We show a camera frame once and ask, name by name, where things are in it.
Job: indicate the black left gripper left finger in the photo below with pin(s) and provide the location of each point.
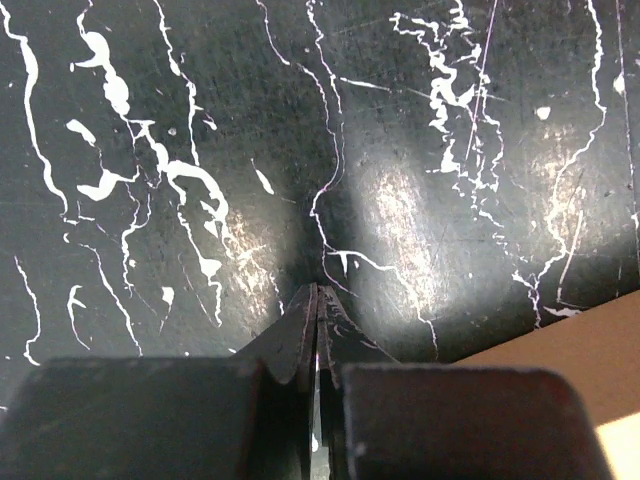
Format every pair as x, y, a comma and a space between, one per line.
245, 416

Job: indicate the brown cardboard box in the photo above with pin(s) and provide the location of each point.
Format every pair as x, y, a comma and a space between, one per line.
598, 353

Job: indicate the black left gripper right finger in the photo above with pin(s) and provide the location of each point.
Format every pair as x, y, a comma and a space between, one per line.
382, 419

